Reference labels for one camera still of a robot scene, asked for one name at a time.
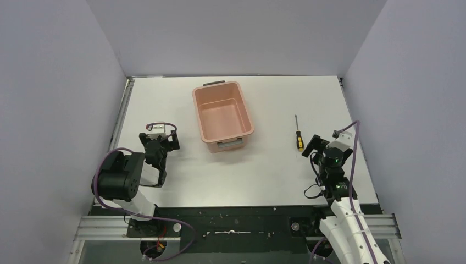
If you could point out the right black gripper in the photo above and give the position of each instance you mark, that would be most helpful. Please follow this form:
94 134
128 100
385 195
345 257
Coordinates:
320 147

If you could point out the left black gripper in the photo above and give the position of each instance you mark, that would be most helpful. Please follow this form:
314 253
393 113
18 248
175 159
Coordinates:
159 144

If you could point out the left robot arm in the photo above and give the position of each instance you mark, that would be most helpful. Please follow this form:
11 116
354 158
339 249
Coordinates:
121 176

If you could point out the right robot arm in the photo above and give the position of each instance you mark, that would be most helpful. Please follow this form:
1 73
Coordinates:
343 225

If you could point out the yellow black screwdriver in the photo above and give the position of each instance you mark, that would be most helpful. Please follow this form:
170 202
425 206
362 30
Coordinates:
299 140

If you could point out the pink plastic bin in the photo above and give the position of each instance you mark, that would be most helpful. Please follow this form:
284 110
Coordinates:
223 116

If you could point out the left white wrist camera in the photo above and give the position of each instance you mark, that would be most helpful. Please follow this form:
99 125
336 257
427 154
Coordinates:
156 131

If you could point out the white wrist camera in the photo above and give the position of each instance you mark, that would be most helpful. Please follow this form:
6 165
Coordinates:
156 131
342 140

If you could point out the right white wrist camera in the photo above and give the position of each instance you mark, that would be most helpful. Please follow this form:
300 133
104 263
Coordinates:
342 140

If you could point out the aluminium left side rail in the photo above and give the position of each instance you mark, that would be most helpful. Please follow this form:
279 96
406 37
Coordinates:
121 114

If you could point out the aluminium rail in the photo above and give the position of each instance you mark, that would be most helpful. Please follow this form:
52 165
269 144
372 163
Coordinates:
115 228
121 114

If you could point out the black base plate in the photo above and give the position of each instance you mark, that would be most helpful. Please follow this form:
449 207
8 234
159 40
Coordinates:
293 229

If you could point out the aluminium front rail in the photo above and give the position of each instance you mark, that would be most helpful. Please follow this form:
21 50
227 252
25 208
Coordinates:
115 228

